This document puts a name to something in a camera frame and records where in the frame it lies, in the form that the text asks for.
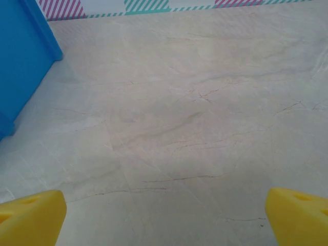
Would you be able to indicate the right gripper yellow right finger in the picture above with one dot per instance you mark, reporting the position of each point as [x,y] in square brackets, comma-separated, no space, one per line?
[299,220]

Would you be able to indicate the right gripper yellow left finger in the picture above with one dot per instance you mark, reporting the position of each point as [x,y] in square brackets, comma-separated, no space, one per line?
[30,220]

